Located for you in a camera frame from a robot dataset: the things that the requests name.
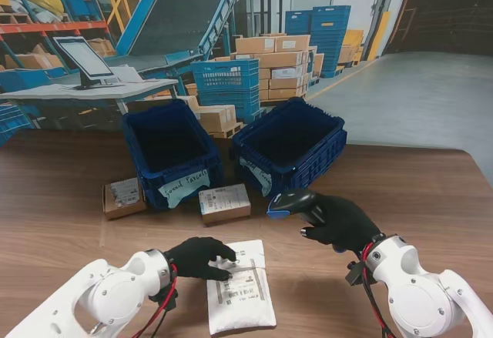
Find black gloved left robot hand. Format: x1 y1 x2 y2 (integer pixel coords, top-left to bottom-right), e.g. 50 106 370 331
164 236 238 281

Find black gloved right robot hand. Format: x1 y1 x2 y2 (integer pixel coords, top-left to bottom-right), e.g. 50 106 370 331
299 194 386 256

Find black and blue barcode scanner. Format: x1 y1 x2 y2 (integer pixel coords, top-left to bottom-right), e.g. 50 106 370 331
266 190 346 254

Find cardboard box with large label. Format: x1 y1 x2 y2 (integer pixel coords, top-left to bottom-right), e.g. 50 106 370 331
198 182 252 227

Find white padded mailer bag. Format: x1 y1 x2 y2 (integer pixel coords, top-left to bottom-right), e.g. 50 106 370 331
206 239 278 335

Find paper label boxed parcels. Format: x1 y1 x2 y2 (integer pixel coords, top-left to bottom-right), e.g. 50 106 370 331
157 167 212 210

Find paper label bagged parcels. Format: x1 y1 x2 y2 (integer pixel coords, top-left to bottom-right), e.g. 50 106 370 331
239 156 274 199

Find small flat cardboard box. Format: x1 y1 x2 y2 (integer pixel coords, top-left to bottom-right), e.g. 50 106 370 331
102 177 148 220

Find blue bin labelled bagged parcels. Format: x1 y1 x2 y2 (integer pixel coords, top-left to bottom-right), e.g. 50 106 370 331
229 96 348 206

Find blue bin labelled boxed parcels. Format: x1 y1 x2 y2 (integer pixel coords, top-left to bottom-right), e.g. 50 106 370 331
121 98 225 211

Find printed warehouse backdrop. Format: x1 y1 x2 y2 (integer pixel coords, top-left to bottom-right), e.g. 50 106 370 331
0 0 493 189

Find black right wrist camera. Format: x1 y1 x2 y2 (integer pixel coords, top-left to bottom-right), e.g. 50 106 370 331
345 260 365 286

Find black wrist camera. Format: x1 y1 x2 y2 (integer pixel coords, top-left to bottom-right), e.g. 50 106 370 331
148 287 179 310
345 260 365 286

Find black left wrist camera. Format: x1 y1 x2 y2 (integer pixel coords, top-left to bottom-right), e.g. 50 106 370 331
148 287 179 310

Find red black left arm cable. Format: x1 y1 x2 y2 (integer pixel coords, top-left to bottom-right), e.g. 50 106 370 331
130 263 180 338

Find red black arm cable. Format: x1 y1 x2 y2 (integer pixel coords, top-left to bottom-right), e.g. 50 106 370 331
360 243 397 338
130 263 180 338

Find red black right arm cable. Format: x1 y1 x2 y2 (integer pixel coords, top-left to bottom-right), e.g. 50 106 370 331
360 243 397 338

